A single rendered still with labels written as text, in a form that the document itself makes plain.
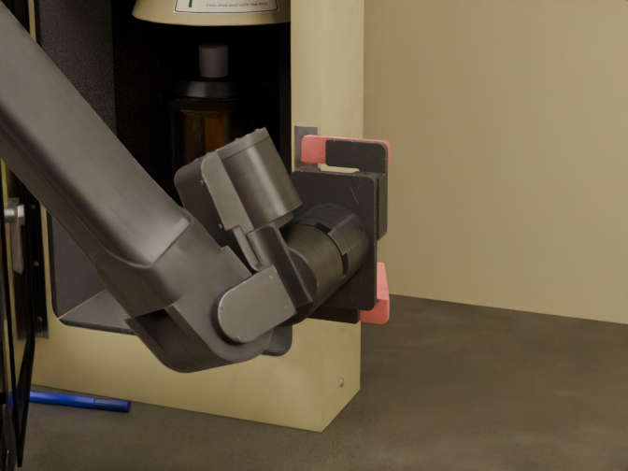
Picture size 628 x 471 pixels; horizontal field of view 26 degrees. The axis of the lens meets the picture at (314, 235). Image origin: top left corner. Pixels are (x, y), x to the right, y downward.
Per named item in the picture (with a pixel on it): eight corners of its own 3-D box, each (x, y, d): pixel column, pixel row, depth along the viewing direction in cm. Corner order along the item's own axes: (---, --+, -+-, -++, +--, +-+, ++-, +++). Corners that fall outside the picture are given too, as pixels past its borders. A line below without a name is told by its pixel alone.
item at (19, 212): (28, 266, 109) (24, 197, 107) (27, 274, 106) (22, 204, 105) (3, 267, 108) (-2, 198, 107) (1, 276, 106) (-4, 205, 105)
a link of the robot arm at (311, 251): (255, 342, 91) (326, 315, 88) (209, 250, 90) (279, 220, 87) (294, 308, 97) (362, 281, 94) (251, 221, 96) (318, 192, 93)
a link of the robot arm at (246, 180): (165, 368, 90) (234, 353, 84) (88, 213, 89) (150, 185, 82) (292, 291, 98) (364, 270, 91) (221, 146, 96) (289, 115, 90)
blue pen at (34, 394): (-5, 389, 136) (126, 404, 132) (0, 385, 137) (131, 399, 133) (-5, 399, 136) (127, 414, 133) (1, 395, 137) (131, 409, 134)
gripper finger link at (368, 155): (418, 121, 105) (378, 148, 96) (416, 210, 107) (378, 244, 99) (335, 115, 107) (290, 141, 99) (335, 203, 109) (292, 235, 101)
